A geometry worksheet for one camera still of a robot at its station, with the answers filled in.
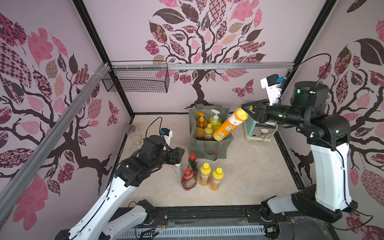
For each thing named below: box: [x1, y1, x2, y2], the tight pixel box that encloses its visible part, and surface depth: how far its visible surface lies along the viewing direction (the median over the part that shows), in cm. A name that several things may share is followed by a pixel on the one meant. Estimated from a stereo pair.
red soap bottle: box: [181, 168, 197, 191], surface depth 76 cm
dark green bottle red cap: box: [188, 153, 199, 173], surface depth 79 cm
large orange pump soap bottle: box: [195, 112, 208, 140], surface depth 92 cm
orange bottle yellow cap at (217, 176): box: [210, 167, 225, 191], surface depth 69 cm
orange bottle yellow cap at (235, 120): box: [212, 107, 249, 142], surface depth 58 cm
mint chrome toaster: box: [243, 115, 278, 143], surface depth 100 cm
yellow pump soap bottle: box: [209, 109, 223, 132], surface depth 87 cm
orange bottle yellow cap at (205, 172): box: [200, 162, 212, 187], surface depth 71 cm
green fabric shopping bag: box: [188, 103, 234, 161], surface depth 79 cm
